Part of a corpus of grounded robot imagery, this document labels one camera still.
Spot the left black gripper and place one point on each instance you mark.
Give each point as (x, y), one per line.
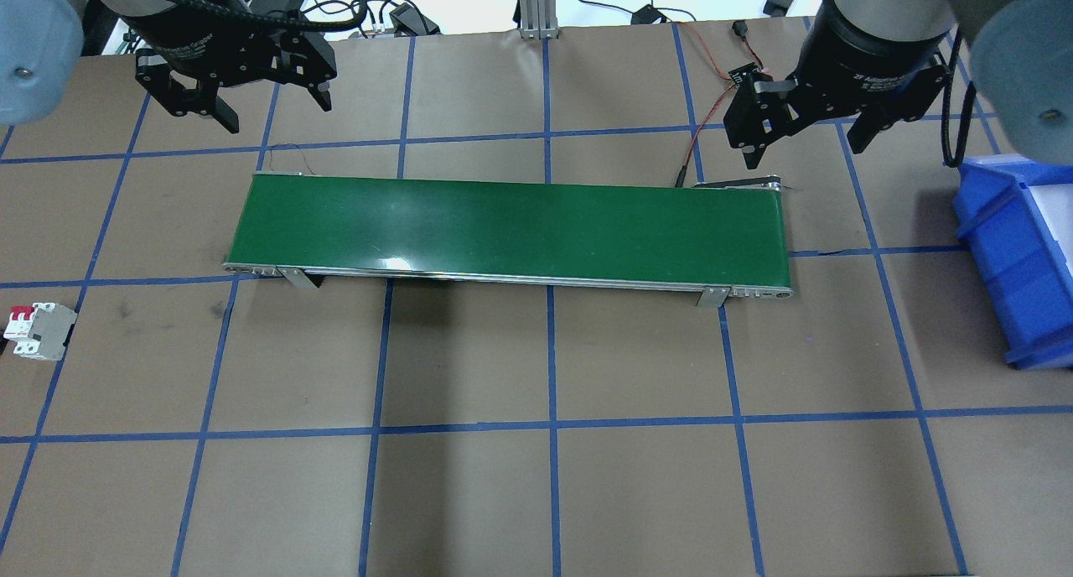
(186, 38)

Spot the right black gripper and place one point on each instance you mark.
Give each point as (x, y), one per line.
(855, 50)

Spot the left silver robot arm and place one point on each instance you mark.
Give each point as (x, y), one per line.
(43, 39)

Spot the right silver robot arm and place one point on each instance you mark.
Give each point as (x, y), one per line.
(1019, 57)

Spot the black power adapter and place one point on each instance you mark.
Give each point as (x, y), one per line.
(407, 21)

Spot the green conveyor belt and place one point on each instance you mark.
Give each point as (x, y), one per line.
(720, 242)

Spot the blue plastic bin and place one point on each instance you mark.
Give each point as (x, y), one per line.
(1014, 215)

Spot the red white circuit breaker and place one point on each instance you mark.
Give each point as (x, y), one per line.
(40, 331)

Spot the aluminium frame post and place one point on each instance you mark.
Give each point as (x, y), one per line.
(537, 19)

